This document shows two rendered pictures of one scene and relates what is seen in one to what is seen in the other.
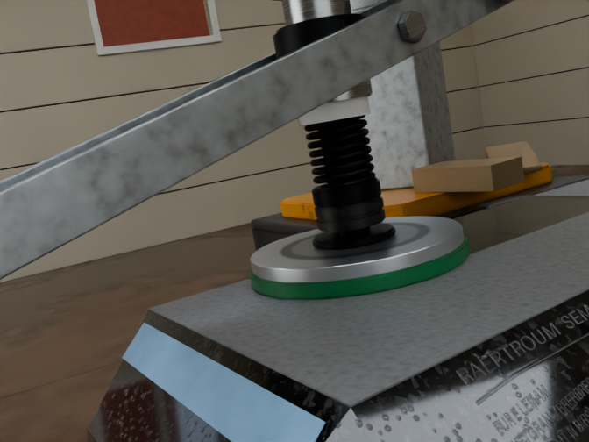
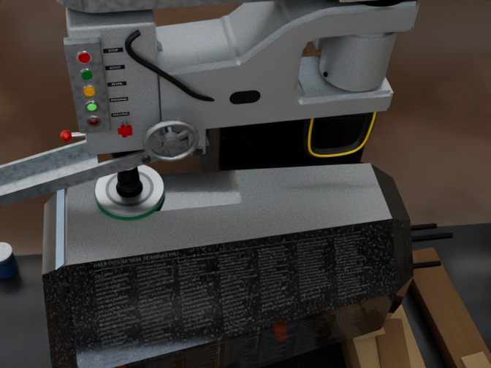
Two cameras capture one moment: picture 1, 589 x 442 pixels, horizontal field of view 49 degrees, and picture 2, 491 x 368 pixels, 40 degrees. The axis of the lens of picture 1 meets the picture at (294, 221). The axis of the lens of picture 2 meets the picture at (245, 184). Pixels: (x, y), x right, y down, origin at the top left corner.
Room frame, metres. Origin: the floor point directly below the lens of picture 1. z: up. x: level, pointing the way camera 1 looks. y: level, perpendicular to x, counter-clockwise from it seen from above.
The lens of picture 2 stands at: (-0.54, -0.79, 2.45)
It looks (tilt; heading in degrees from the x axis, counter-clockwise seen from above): 49 degrees down; 17
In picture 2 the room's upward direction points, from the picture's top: 5 degrees clockwise
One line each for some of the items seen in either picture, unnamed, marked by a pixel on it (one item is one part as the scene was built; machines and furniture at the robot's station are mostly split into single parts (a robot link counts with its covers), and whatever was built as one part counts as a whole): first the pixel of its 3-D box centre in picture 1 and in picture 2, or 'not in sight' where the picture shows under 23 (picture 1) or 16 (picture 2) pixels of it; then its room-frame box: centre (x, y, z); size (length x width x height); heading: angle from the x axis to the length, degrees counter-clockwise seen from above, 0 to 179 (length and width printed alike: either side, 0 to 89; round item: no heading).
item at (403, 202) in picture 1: (408, 188); not in sight; (1.55, -0.29, 0.76); 0.49 x 0.49 x 0.05; 28
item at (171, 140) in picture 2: not in sight; (169, 131); (0.60, -0.22, 1.19); 0.15 x 0.10 x 0.15; 122
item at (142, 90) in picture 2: not in sight; (147, 69); (0.68, -0.12, 1.32); 0.36 x 0.22 x 0.45; 122
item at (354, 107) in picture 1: (331, 102); not in sight; (0.64, -0.06, 0.98); 0.07 x 0.07 x 0.04
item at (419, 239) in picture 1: (355, 245); (129, 189); (0.64, -0.06, 0.84); 0.21 x 0.21 x 0.01
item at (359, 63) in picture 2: not in sight; (357, 44); (0.99, -0.61, 1.34); 0.19 x 0.19 x 0.20
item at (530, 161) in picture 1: (511, 158); not in sight; (1.48, -0.52, 0.80); 0.20 x 0.10 x 0.05; 166
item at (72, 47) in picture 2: not in sight; (88, 87); (0.51, -0.06, 1.37); 0.08 x 0.03 x 0.28; 122
